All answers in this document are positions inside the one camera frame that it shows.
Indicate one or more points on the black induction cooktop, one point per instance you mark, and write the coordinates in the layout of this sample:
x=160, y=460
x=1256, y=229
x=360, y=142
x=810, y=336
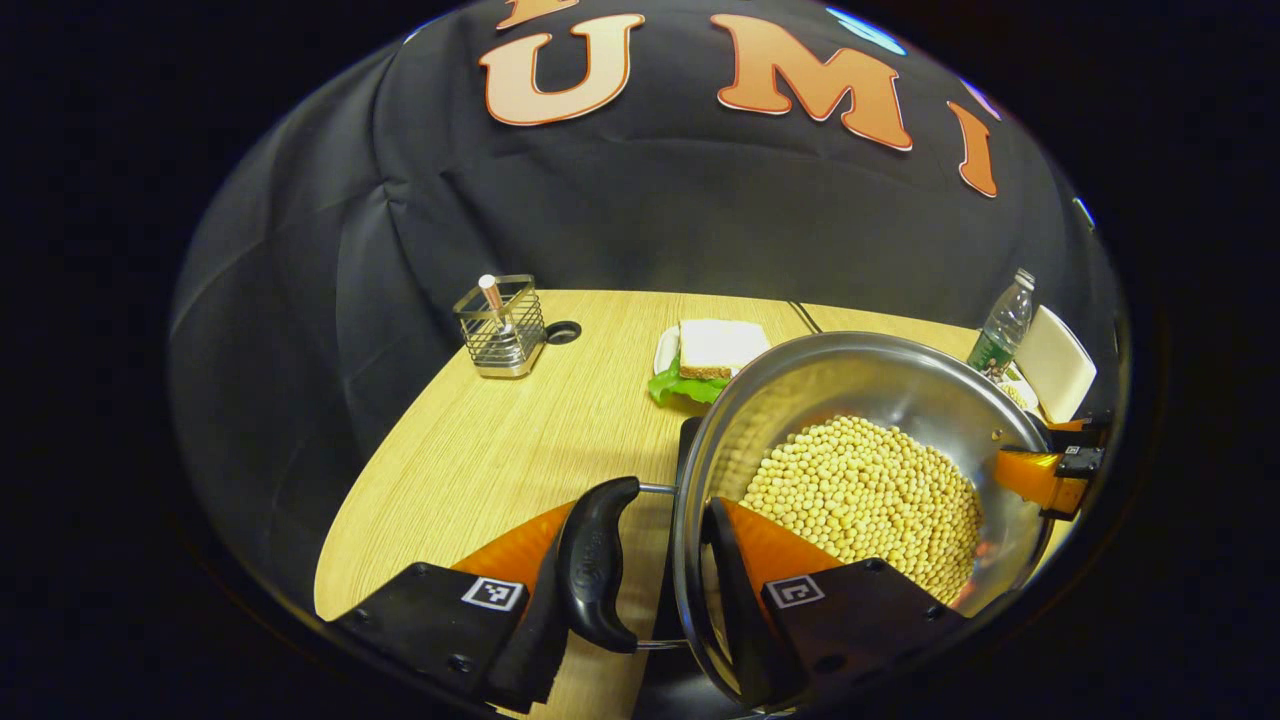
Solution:
x=662, y=580

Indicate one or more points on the pile of yellow soybeans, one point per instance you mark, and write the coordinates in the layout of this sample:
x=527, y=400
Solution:
x=860, y=500

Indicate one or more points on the white toaster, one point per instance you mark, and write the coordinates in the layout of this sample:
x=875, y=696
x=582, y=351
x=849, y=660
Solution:
x=1055, y=360

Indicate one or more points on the sandwich with lettuce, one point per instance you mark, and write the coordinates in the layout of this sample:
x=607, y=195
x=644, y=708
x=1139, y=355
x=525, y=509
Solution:
x=715, y=350

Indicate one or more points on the white divided plate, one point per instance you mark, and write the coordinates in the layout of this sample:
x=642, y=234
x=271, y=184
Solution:
x=1025, y=395

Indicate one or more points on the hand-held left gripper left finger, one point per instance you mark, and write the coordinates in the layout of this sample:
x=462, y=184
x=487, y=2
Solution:
x=530, y=665

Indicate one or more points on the clear plastic water bottle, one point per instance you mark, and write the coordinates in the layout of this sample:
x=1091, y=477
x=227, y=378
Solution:
x=1005, y=320

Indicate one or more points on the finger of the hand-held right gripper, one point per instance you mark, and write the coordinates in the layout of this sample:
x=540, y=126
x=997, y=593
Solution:
x=1085, y=430
x=1030, y=475

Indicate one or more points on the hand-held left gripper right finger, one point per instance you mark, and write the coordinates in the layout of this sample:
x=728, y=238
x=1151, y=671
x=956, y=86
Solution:
x=740, y=625

